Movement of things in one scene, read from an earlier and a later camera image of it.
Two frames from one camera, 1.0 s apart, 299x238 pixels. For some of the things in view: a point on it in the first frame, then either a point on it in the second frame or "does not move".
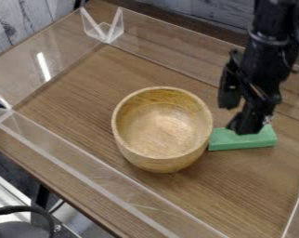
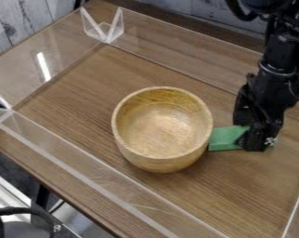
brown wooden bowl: (163, 128) does not move
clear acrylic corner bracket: (105, 32) does not move
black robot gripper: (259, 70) -> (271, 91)
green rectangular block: (223, 139) does not move
